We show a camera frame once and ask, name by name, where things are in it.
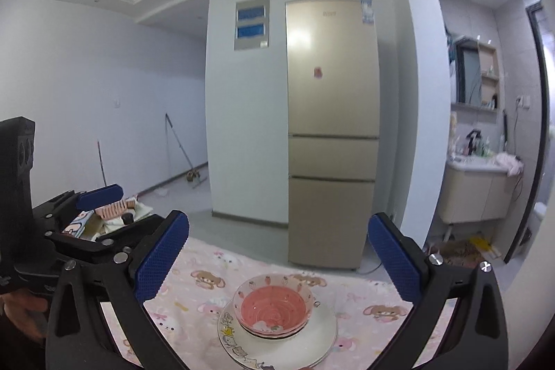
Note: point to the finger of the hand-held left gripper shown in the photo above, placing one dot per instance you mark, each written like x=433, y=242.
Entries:
x=102, y=196
x=112, y=238

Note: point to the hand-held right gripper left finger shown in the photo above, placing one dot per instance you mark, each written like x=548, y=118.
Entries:
x=162, y=261

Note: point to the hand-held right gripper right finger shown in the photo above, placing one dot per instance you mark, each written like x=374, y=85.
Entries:
x=392, y=257

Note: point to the pink carrot print bowl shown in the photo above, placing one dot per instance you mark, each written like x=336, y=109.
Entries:
x=299, y=330
x=273, y=303

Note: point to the person's left hand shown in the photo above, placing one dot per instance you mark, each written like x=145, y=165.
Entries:
x=21, y=311

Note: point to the pink toothed rack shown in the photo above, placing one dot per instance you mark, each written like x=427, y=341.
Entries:
x=115, y=207

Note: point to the black-capped spice jar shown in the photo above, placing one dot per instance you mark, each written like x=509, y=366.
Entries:
x=127, y=218

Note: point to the blue white carton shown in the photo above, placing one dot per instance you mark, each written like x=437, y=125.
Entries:
x=80, y=228

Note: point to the thin upright stick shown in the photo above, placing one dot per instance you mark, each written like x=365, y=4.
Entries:
x=102, y=162

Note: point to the pink cartoon printed tablecloth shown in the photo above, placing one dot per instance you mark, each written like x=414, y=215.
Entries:
x=203, y=279

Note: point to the yellow floor item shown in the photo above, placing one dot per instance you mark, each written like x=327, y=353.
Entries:
x=480, y=243

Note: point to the beige bathroom vanity cabinet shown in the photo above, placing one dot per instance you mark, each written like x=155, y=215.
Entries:
x=475, y=196

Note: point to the gold three-door fridge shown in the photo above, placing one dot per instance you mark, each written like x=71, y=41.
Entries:
x=331, y=136

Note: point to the pale plush figurine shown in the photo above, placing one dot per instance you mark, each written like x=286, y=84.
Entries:
x=453, y=131

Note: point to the row of toiletry bottles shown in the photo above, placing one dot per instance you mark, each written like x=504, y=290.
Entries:
x=483, y=146

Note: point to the black bathroom faucet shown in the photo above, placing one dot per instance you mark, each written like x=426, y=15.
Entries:
x=472, y=138

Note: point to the white pink towel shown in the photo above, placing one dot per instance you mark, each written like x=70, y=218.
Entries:
x=509, y=164

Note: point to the bathroom mirror cabinet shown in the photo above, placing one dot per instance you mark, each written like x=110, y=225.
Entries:
x=472, y=75

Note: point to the pink fridge magnet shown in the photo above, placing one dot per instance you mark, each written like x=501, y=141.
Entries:
x=318, y=72

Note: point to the blue white fridge label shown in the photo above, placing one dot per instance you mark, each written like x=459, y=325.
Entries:
x=367, y=10

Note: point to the white bathroom wall socket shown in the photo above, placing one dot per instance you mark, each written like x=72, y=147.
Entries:
x=522, y=101

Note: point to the black bathroom door frame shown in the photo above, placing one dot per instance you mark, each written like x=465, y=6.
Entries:
x=540, y=114

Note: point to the grey wall electrical panel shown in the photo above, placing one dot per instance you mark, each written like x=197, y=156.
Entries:
x=251, y=23

